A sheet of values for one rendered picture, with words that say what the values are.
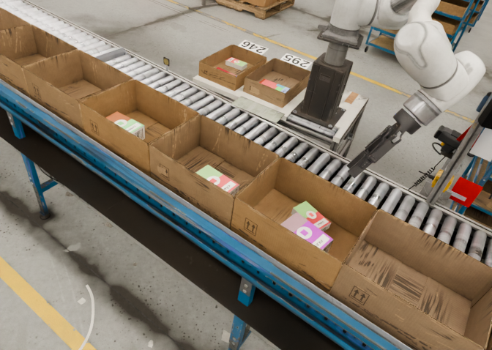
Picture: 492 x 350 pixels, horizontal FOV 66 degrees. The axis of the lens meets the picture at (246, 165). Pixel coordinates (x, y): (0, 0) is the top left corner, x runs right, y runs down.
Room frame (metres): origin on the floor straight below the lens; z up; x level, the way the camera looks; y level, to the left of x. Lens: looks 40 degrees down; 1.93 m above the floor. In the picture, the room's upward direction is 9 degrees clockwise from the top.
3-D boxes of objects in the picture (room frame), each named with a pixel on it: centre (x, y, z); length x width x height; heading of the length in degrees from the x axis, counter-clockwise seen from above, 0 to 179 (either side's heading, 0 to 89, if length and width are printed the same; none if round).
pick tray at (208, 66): (2.31, 0.19, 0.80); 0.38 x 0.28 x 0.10; 154
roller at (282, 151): (1.49, -0.12, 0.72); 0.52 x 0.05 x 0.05; 150
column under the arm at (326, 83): (1.99, -0.38, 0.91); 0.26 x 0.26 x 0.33; 66
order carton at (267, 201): (0.90, -0.22, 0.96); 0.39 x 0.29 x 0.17; 60
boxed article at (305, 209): (0.97, -0.27, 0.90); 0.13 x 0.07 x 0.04; 45
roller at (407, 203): (1.17, -0.68, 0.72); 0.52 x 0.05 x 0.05; 150
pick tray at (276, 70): (2.20, -0.11, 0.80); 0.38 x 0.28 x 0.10; 154
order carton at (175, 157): (1.10, 0.12, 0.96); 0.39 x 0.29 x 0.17; 60
